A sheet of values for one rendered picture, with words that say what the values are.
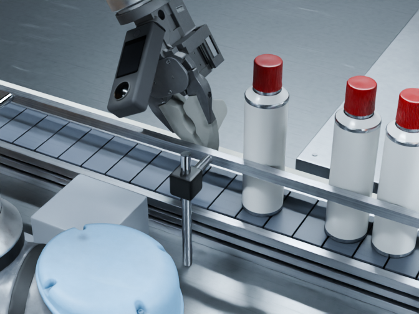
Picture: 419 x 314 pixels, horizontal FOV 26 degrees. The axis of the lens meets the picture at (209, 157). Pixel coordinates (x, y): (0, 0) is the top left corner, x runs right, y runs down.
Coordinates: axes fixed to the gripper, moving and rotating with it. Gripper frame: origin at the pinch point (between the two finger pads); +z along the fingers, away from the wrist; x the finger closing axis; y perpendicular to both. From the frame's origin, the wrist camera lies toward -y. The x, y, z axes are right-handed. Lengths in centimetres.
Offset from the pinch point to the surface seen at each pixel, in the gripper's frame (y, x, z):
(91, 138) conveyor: 2.3, 19.5, -4.9
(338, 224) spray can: -2.1, -14.9, 11.9
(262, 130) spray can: -2.3, -11.1, -1.9
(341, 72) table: 44.8, 4.3, 9.7
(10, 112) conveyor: 2.4, 31.9, -12.0
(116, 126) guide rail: -3.7, 8.0, -7.5
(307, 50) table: 49, 11, 6
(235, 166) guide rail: -3.7, -6.2, 1.1
